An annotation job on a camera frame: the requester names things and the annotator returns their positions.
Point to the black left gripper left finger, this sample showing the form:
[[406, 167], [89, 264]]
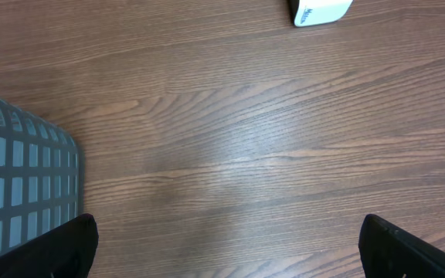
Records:
[[66, 251]]

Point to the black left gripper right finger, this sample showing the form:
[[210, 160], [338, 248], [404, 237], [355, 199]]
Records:
[[386, 250]]

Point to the grey plastic mesh basket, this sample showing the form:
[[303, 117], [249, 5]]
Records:
[[41, 177]]

